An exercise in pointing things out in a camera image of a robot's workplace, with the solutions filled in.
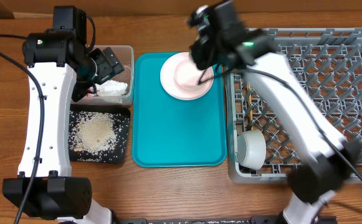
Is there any clear plastic waste bin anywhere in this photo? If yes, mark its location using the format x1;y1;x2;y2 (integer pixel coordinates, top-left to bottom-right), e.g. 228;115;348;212
72;45;135;106

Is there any grey dishwasher rack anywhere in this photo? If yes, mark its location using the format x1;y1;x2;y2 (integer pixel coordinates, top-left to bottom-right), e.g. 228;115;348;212
226;28;362;184

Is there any black food waste tray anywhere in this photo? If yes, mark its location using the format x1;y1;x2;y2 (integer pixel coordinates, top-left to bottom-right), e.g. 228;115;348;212
67;104;131;165

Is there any white napkin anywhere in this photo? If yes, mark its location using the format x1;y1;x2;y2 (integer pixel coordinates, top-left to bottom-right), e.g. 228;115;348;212
96;80;128;96

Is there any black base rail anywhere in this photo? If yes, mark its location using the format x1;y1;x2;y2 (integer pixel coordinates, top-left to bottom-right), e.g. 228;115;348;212
118;215;338;224

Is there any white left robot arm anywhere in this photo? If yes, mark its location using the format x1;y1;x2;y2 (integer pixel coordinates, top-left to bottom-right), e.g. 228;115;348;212
2;6;123;223

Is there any teal serving tray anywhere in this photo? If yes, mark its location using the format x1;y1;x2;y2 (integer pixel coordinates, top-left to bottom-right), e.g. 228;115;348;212
132;52;227;167

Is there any grey rice bowl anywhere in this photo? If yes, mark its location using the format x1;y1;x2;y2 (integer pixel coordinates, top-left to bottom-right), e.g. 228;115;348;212
236;129;266;170

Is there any cooked white rice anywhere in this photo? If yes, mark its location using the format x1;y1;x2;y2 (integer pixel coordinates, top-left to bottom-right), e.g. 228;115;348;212
68;111;129;162

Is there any large pink plate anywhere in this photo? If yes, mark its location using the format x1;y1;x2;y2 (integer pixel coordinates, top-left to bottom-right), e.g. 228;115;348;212
160;52;214;100

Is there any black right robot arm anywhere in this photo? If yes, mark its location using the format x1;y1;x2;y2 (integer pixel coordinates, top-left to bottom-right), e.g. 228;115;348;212
190;29;362;223

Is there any small pink bowl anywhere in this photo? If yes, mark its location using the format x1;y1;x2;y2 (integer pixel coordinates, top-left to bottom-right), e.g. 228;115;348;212
174;58;202;90

